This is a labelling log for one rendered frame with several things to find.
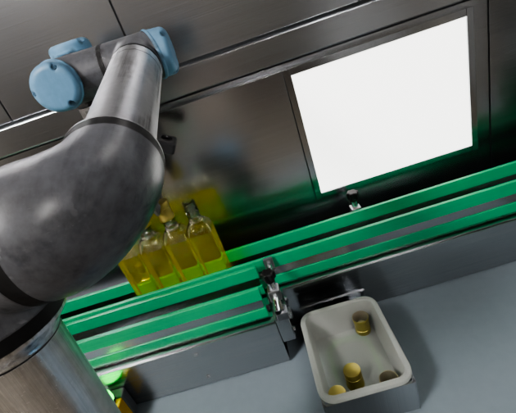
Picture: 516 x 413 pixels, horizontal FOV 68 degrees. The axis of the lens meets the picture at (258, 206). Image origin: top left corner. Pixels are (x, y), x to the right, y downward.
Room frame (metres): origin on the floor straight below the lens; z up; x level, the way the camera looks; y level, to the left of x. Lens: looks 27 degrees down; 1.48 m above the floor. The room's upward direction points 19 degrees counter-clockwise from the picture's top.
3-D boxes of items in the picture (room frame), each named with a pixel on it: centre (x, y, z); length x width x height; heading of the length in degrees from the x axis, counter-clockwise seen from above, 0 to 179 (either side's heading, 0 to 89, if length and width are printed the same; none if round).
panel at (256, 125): (0.89, -0.13, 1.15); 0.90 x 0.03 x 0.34; 86
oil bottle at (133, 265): (0.79, 0.32, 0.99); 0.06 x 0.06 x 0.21; 85
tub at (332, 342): (0.53, -0.08, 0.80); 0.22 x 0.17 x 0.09; 176
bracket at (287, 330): (0.66, 0.03, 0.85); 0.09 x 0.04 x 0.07; 176
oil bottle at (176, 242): (0.78, 0.20, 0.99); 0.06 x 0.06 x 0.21; 86
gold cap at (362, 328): (0.61, -0.13, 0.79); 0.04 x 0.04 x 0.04
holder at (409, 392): (0.56, -0.08, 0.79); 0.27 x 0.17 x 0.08; 176
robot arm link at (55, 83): (0.68, 0.21, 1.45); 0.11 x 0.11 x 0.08; 87
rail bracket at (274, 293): (0.64, 0.03, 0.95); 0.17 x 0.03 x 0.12; 176
